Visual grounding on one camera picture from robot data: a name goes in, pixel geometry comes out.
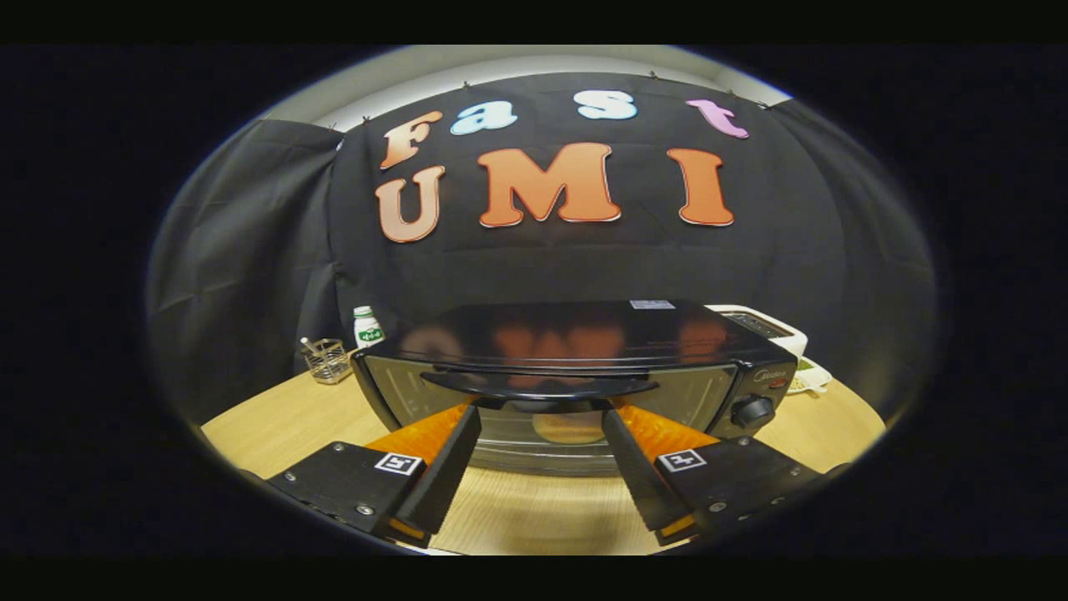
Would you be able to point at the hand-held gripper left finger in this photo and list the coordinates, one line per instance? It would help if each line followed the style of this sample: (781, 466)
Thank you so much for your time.
(446, 476)

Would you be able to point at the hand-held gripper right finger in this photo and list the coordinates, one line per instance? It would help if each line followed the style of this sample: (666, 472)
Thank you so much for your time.
(638, 476)

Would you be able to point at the sugared brown donut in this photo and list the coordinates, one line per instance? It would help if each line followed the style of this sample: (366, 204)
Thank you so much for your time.
(567, 427)

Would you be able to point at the black toaster oven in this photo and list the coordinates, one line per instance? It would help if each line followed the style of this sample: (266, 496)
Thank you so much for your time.
(584, 334)

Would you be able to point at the white bread toaster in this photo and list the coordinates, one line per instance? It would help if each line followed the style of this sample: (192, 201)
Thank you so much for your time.
(788, 338)

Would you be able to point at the white bottle green label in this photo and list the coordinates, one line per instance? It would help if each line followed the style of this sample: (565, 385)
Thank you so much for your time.
(367, 330)

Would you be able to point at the white sectioned dish with beans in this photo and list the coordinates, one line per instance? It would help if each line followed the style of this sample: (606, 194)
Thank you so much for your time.
(813, 377)

